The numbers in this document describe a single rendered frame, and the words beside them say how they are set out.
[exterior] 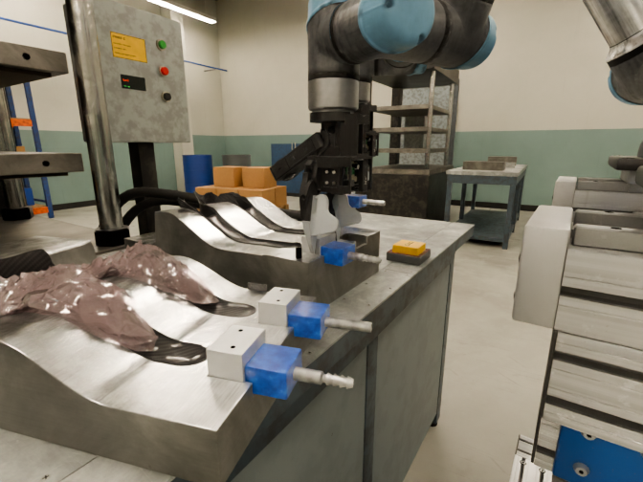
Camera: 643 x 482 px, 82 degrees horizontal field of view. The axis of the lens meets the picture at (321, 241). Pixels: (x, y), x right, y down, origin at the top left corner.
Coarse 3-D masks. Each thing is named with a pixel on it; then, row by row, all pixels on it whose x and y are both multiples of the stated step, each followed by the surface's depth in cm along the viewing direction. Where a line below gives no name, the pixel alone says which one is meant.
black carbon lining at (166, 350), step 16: (16, 256) 51; (32, 256) 52; (48, 256) 53; (0, 272) 49; (16, 272) 51; (208, 304) 49; (224, 304) 49; (240, 304) 49; (160, 336) 40; (144, 352) 37; (160, 352) 38; (176, 352) 38; (192, 352) 38
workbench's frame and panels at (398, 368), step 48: (432, 288) 111; (384, 336) 81; (432, 336) 119; (384, 384) 86; (432, 384) 129; (288, 432) 53; (336, 432) 67; (384, 432) 90; (240, 480) 46; (288, 480) 55; (336, 480) 70; (384, 480) 96
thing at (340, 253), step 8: (304, 240) 60; (320, 240) 58; (328, 240) 61; (304, 248) 60; (320, 248) 59; (328, 248) 58; (336, 248) 58; (344, 248) 58; (352, 248) 59; (328, 256) 58; (336, 256) 58; (344, 256) 58; (352, 256) 58; (360, 256) 57; (368, 256) 57; (336, 264) 58; (344, 264) 58
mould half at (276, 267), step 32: (160, 224) 73; (192, 224) 70; (256, 224) 79; (288, 224) 84; (192, 256) 70; (224, 256) 65; (256, 256) 60; (288, 256) 58; (320, 256) 58; (288, 288) 58; (320, 288) 59; (352, 288) 69
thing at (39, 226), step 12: (36, 216) 147; (0, 228) 127; (12, 228) 127; (24, 228) 127; (36, 228) 127; (48, 228) 127; (60, 228) 127; (72, 228) 127; (84, 228) 127; (0, 240) 110; (12, 240) 110; (96, 252) 98
